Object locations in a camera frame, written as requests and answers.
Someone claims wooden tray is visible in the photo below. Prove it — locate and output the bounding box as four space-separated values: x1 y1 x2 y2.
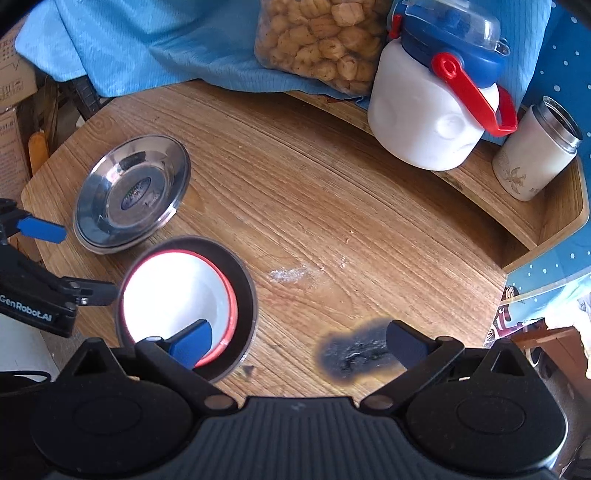
281 90 591 274

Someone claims stainless steel bowl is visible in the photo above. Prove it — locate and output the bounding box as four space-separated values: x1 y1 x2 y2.
114 235 258 385

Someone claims white container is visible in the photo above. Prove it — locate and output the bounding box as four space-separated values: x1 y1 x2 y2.
0 316 62 382

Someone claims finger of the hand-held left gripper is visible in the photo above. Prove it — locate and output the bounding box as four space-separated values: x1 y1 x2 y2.
58 275 119 306
0 198 68 244

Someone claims white water jug blue lid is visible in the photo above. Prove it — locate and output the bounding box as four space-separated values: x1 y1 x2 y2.
368 0 519 172

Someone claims cardboard box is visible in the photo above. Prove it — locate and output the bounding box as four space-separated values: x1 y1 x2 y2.
0 106 34 200
0 23 38 112

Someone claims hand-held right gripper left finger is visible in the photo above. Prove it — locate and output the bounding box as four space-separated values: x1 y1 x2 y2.
69 318 238 418

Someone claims light blue striped cloth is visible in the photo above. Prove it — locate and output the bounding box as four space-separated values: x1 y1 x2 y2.
16 0 553 112

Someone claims white enamel bowl red rim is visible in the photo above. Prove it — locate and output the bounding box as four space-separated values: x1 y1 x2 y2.
120 250 239 368

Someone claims clear bag of snacks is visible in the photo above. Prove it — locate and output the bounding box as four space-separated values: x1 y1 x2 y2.
254 0 394 96

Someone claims white insulated steel cup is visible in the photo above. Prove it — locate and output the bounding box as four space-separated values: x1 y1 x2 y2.
491 95 585 203

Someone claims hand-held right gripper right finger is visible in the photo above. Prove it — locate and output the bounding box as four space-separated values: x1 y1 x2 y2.
359 318 533 417

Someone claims yellow plastic item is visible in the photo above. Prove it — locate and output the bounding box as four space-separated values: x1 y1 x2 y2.
28 130 51 175

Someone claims black plastic crate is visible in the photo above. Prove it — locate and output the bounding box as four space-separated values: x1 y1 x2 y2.
69 76 110 122

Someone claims black cable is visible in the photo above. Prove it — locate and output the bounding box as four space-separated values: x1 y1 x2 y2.
0 368 57 398

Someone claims blue dotted printed sheet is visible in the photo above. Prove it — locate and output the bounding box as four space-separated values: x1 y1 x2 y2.
485 0 591 347

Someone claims stainless steel plate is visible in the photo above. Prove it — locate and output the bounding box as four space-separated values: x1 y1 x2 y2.
72 134 192 255

